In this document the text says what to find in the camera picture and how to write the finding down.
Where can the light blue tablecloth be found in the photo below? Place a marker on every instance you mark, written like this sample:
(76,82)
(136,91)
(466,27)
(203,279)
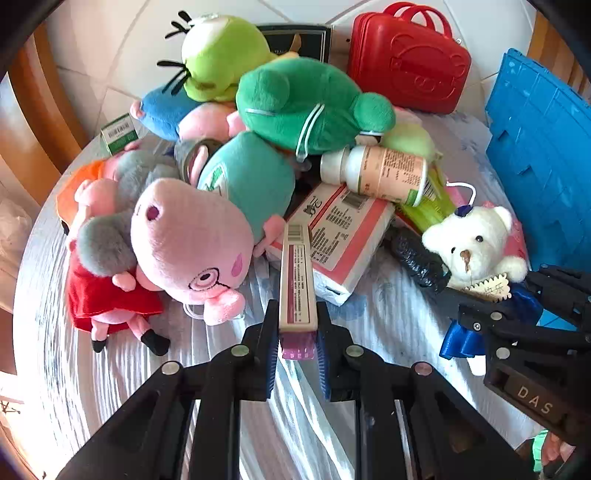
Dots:
(68,391)

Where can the green wet wipes pack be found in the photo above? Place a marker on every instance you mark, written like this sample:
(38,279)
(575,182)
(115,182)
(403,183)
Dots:
(435,204)

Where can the black textured handle object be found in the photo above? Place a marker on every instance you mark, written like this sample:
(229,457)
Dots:
(426,268)

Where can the pink white toothpaste box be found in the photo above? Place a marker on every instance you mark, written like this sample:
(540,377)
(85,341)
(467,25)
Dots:
(298,317)

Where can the blue ribbon bow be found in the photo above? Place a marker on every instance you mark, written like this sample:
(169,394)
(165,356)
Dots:
(460,342)

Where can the green turtle duck plush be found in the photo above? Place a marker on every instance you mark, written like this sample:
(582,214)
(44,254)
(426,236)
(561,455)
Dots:
(309,107)

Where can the small green white box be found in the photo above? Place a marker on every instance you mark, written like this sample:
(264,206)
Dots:
(118,133)

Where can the light green frog plush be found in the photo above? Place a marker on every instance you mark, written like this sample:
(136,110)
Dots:
(216,52)

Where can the wooden chair back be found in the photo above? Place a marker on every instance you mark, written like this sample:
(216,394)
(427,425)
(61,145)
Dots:
(40,132)

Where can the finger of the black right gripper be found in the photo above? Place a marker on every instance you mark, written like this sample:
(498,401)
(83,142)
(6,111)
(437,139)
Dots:
(499,321)
(563,292)

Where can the white medicine bottle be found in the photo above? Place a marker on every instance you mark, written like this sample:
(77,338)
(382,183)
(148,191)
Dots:
(377,172)

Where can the orange dress pig plush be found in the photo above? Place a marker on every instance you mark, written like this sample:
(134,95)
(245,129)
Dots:
(110,185)

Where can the blue plastic crate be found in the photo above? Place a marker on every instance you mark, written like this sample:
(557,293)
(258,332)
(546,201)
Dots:
(540,149)

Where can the red dress pig plush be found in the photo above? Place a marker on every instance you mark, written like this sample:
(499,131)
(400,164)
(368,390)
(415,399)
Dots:
(106,305)

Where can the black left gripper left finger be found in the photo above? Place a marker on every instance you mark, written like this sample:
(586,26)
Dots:
(185,414)

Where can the white teddy bear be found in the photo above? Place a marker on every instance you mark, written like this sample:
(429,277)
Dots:
(471,243)

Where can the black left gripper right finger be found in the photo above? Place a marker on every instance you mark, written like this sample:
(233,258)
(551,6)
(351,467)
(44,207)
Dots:
(411,423)

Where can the person's right hand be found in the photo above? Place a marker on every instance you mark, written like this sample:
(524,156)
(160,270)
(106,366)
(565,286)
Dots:
(554,448)

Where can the grey tape roll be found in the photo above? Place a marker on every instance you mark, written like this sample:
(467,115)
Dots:
(192,155)

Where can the blue shirt pig plush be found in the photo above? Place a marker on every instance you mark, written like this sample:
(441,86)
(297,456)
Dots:
(179,118)

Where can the pink tissue pack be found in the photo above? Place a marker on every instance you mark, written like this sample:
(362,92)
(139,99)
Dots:
(346,230)

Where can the large pink pig plush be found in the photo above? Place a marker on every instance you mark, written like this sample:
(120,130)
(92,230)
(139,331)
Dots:
(197,243)

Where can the red toy suitcase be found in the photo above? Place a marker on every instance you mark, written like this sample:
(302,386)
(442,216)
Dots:
(408,54)

